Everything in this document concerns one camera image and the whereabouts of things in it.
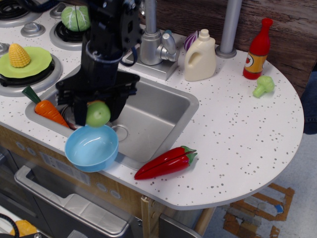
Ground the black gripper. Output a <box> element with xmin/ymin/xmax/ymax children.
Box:
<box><xmin>55</xmin><ymin>47</ymin><xmax>140</xmax><ymax>125</ymax></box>

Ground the green toy pear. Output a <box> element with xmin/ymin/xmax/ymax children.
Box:
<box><xmin>86</xmin><ymin>101</ymin><xmax>111</xmax><ymax>127</ymax></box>

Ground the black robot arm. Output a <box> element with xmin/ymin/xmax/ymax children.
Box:
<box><xmin>55</xmin><ymin>0</ymin><xmax>142</xmax><ymax>125</ymax></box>

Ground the light blue plastic bowl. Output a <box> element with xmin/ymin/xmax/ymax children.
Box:
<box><xmin>64</xmin><ymin>125</ymin><xmax>119</xmax><ymax>173</ymax></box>

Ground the silver pot with lid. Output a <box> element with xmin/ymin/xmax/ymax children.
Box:
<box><xmin>60</xmin><ymin>104</ymin><xmax>115</xmax><ymax>131</ymax></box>

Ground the orange toy carrot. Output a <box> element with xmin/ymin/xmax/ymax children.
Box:
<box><xmin>22</xmin><ymin>86</ymin><xmax>69</xmax><ymax>128</ymax></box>

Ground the green plastic plate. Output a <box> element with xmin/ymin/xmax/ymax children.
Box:
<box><xmin>0</xmin><ymin>47</ymin><xmax>52</xmax><ymax>78</ymax></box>

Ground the silver toy faucet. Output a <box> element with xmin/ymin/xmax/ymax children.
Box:
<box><xmin>132</xmin><ymin>0</ymin><xmax>179</xmax><ymax>81</ymax></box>

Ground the left front stove burner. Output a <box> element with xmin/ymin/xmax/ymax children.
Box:
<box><xmin>0</xmin><ymin>54</ymin><xmax>62</xmax><ymax>97</ymax></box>

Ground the green toy cabbage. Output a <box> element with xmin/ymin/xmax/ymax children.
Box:
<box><xmin>61</xmin><ymin>5</ymin><xmax>91</xmax><ymax>32</ymax></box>

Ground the yellow toy corn cob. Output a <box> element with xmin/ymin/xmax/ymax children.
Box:
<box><xmin>8</xmin><ymin>43</ymin><xmax>31</xmax><ymax>68</ymax></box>

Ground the red toy chili pepper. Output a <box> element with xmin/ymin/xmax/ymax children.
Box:
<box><xmin>134</xmin><ymin>146</ymin><xmax>198</xmax><ymax>180</ymax></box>

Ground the silver stove knob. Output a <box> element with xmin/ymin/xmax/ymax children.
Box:
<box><xmin>20</xmin><ymin>22</ymin><xmax>46</xmax><ymax>38</ymax></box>
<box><xmin>50</xmin><ymin>2</ymin><xmax>66</xmax><ymax>19</ymax></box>
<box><xmin>0</xmin><ymin>43</ymin><xmax>10</xmax><ymax>57</ymax></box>

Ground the silver stove knob rear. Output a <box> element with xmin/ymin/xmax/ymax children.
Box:
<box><xmin>50</xmin><ymin>2</ymin><xmax>66</xmax><ymax>19</ymax></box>

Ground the silver stove knob left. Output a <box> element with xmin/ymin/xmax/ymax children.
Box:
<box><xmin>0</xmin><ymin>43</ymin><xmax>10</xmax><ymax>57</ymax></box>

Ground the cream toy detergent bottle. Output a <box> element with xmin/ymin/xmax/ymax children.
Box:
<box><xmin>184</xmin><ymin>29</ymin><xmax>216</xmax><ymax>81</ymax></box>

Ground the purple toy onion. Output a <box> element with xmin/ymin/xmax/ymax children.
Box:
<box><xmin>183</xmin><ymin>30</ymin><xmax>199</xmax><ymax>52</ymax></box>

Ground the back left stove burner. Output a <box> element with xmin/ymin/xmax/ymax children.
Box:
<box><xmin>0</xmin><ymin>0</ymin><xmax>42</xmax><ymax>28</ymax></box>

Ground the grey vertical pole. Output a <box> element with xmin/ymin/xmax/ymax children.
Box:
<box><xmin>216</xmin><ymin>0</ymin><xmax>242</xmax><ymax>59</ymax></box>

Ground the yellow object bottom left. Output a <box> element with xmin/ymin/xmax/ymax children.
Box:
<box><xmin>15</xmin><ymin>220</ymin><xmax>38</xmax><ymax>238</ymax></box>

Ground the wooden cabinet leg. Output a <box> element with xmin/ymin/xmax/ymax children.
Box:
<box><xmin>194</xmin><ymin>207</ymin><xmax>215</xmax><ymax>236</ymax></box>

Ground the green toy broccoli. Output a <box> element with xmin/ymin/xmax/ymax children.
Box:
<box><xmin>253</xmin><ymin>75</ymin><xmax>275</xmax><ymax>98</ymax></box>

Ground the red toy ketchup bottle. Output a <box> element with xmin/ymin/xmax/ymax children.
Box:
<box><xmin>243</xmin><ymin>18</ymin><xmax>273</xmax><ymax>80</ymax></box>

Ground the blue jeans person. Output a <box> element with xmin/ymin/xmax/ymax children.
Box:
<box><xmin>301</xmin><ymin>71</ymin><xmax>317</xmax><ymax>135</ymax></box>

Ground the silver oven door handle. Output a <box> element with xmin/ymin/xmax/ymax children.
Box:
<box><xmin>14</xmin><ymin>166</ymin><xmax>133</xmax><ymax>238</ymax></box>

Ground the black cable bottom left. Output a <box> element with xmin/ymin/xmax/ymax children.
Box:
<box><xmin>0</xmin><ymin>213</ymin><xmax>22</xmax><ymax>238</ymax></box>

